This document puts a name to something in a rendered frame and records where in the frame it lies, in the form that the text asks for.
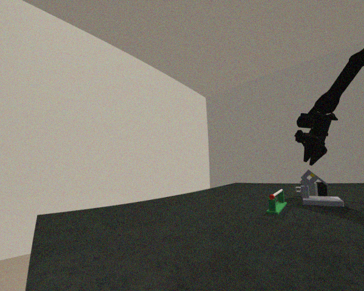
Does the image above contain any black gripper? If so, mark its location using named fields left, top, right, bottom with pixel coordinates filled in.
left=301, top=127, right=328, bottom=166

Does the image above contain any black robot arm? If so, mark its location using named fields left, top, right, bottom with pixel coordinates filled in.
left=294, top=49, right=364, bottom=143

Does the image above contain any white pin with red cap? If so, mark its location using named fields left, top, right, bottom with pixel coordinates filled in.
left=269, top=189, right=282, bottom=200

